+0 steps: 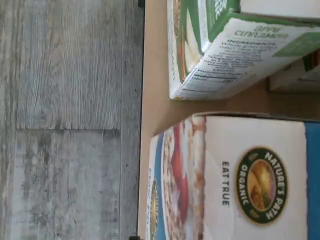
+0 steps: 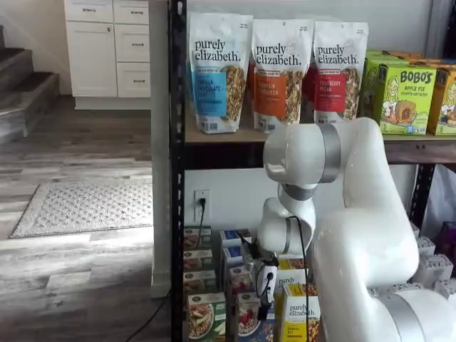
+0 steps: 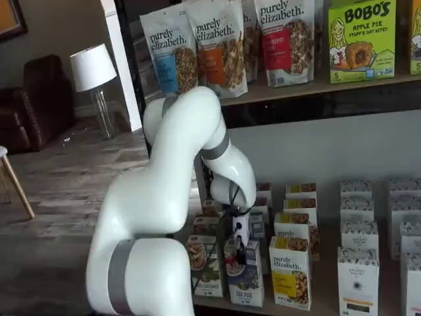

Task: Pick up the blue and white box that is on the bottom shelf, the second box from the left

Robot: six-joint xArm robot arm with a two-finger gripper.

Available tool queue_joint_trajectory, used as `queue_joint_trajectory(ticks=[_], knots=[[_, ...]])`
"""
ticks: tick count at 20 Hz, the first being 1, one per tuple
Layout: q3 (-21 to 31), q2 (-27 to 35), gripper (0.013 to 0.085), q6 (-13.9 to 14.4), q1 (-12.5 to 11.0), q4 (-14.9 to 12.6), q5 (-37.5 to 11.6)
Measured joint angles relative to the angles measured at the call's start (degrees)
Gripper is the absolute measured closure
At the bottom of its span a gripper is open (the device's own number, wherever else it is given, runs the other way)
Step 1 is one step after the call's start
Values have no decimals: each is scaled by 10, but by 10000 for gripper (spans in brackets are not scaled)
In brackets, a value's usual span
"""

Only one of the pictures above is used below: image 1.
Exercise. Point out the blue flax plus oatmeal box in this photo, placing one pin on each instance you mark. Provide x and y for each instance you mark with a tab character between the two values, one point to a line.
250	187

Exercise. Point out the black metal shelf rack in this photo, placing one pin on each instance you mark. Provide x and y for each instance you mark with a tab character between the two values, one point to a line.
155	75

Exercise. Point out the green apple cinnamon oatmeal box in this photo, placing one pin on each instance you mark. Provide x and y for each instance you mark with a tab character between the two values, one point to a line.
225	62
295	82

